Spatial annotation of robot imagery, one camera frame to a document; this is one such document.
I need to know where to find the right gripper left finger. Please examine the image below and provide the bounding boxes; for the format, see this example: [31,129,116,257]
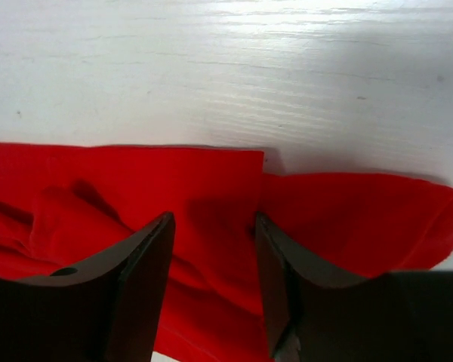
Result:
[0,212,175,361]

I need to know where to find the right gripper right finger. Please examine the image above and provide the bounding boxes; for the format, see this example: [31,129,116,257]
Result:
[255,213,453,361]

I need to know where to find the red t shirt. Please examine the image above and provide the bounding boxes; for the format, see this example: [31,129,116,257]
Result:
[0,143,453,361]

